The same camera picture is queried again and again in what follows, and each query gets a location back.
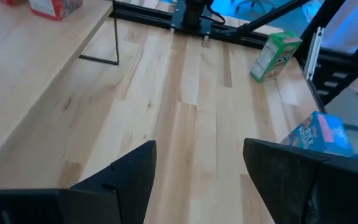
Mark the wooden shelf with black legs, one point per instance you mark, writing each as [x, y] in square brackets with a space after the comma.
[26, 62]

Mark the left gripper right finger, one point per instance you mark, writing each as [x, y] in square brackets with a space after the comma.
[291, 186]

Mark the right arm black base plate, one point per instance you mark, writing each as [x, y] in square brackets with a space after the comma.
[176, 22]

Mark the white metal bracket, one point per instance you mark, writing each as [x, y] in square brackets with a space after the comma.
[314, 53]

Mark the blue Rice Krispies cereal box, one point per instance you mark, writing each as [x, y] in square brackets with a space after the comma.
[319, 133]

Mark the green Apple Jacks cereal box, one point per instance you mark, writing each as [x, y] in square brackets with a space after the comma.
[275, 56]

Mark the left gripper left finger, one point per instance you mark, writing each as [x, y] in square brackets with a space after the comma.
[120, 193]

